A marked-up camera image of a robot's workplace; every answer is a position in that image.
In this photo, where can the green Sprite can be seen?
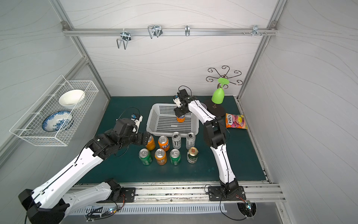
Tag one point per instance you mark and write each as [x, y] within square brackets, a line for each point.
[175, 157]
[145, 156]

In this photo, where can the black scroll wall hook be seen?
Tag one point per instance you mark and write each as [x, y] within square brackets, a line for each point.
[233, 79]

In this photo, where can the white wire wall basket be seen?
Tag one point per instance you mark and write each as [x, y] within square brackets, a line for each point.
[29, 126]

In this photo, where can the orange Fanta can back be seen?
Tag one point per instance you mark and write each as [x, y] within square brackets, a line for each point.
[181, 119]

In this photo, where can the double metal hook left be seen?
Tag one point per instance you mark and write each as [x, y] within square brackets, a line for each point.
[123, 40]

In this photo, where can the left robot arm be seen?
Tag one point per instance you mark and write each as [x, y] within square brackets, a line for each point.
[51, 202]

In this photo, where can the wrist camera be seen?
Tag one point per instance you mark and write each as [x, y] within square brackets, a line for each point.
[127, 126]
[180, 96]

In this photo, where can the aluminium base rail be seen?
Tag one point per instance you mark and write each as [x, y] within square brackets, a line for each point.
[197, 192]

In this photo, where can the white Monster can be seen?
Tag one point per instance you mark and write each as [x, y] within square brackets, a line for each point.
[176, 140]
[190, 140]

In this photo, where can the green lamp with dark base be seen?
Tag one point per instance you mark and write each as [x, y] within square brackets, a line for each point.
[214, 105]

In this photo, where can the orange soda can back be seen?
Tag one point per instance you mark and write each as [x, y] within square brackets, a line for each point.
[161, 156]

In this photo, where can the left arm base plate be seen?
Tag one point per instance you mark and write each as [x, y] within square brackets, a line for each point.
[126, 195]

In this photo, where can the orange fanta can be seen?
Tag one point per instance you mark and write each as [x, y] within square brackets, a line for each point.
[163, 142]
[181, 119]

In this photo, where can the Fox's candy bag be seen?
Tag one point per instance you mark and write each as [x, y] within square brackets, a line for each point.
[235, 121]

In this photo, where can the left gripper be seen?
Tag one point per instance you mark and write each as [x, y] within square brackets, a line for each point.
[143, 137]

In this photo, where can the orange soda can yellow band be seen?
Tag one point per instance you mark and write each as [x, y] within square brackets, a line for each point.
[151, 143]

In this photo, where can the white bowl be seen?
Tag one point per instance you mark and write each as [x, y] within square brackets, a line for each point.
[72, 99]

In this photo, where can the metal rail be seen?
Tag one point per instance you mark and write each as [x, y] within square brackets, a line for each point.
[166, 32]

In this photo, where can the white perforated plastic basket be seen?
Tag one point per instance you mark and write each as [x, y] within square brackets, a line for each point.
[162, 121]

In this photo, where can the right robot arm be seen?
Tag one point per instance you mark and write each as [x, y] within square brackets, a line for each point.
[214, 136]

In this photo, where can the metal hook middle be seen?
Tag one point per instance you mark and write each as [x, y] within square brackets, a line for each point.
[154, 31]

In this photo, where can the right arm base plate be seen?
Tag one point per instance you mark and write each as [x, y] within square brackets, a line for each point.
[217, 193]

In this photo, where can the green gold-top can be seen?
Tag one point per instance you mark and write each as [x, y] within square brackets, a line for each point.
[192, 155]

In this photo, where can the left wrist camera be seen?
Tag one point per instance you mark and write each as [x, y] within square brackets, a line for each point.
[127, 126]

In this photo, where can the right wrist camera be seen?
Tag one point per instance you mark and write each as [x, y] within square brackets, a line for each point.
[180, 96]

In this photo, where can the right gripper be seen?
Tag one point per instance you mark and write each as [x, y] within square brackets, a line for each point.
[181, 112]

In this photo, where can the orange Fanta can front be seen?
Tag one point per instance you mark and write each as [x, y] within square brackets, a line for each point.
[163, 142]

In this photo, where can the blue patterned plate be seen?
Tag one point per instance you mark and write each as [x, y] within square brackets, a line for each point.
[57, 121]

